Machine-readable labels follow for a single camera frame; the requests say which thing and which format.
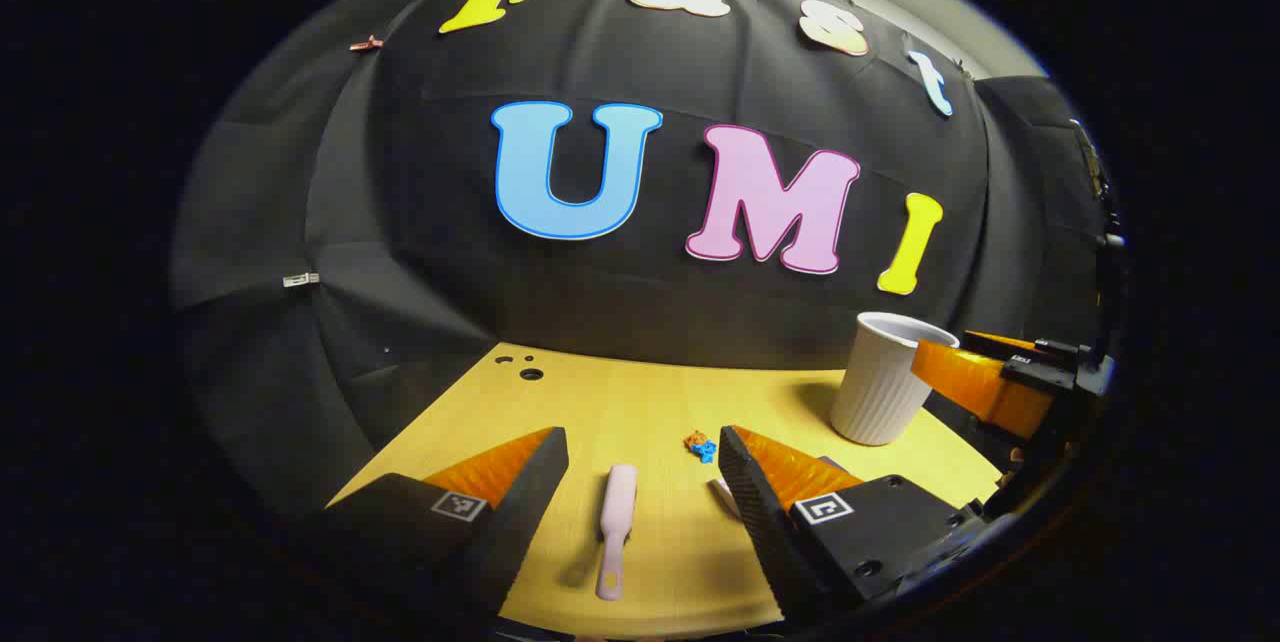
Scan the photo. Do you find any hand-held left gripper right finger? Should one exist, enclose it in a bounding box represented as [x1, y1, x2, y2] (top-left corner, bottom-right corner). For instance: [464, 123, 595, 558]
[718, 425, 991, 625]

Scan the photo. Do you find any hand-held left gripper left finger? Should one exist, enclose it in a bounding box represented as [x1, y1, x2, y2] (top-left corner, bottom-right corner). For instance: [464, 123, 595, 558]
[320, 427, 571, 625]

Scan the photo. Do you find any small pale pink broom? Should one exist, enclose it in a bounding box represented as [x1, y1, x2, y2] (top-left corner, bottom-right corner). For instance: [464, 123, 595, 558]
[596, 464, 639, 602]

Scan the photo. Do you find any white ribbed garbage bin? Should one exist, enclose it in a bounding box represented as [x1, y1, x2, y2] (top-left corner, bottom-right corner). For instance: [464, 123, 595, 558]
[829, 311, 961, 447]

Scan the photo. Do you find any wooden desktop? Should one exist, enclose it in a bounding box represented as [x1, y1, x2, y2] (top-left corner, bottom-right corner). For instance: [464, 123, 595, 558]
[328, 342, 1005, 640]

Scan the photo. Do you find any black backdrop cloth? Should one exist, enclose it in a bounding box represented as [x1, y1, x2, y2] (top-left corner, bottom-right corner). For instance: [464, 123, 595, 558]
[168, 0, 1113, 525]

